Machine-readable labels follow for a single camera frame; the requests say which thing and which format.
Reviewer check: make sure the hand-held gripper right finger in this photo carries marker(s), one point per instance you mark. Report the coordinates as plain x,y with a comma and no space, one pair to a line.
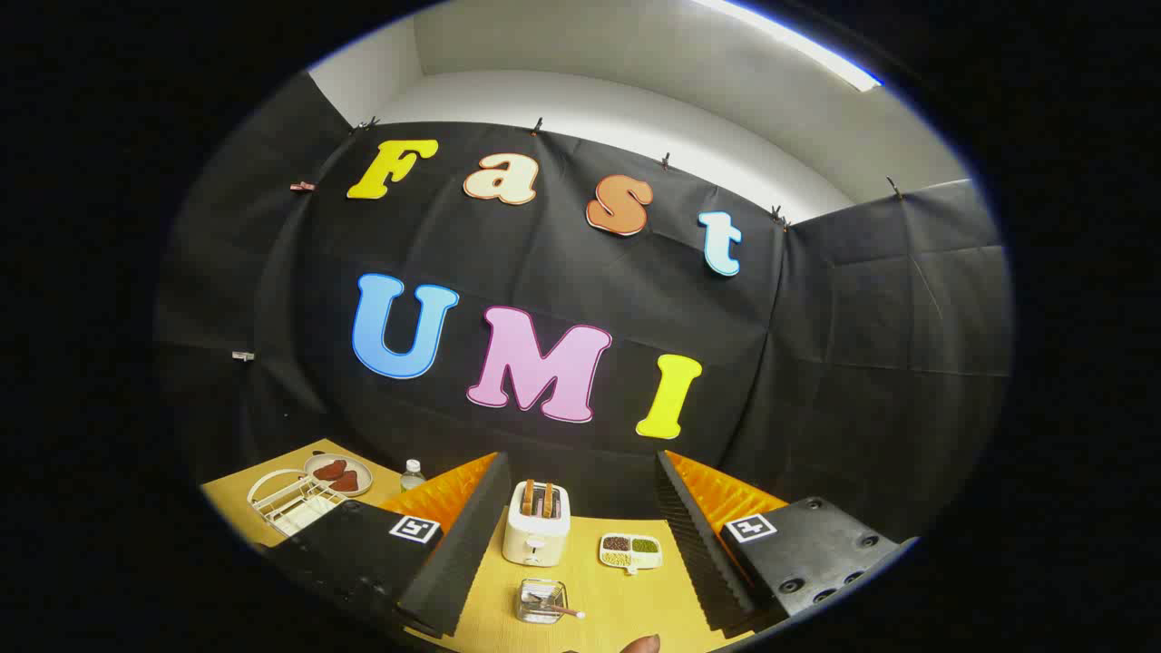
694,544

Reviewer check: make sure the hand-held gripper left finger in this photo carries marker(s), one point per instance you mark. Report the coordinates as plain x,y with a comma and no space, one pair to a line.
463,553

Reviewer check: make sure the beige plate with meat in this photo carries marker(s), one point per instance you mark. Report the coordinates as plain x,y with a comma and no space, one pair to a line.
361,472

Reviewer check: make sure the divided tray of beans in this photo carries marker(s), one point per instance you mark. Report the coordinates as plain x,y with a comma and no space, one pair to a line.
630,550

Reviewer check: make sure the cream toaster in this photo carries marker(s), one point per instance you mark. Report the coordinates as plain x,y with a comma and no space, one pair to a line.
535,535

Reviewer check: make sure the toasted bread slice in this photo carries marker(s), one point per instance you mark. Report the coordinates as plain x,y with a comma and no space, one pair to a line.
548,500
528,497

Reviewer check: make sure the green label drink bottle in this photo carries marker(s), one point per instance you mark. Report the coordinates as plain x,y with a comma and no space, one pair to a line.
413,475

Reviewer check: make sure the red meat slice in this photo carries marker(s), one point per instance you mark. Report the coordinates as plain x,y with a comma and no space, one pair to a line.
329,469
346,482

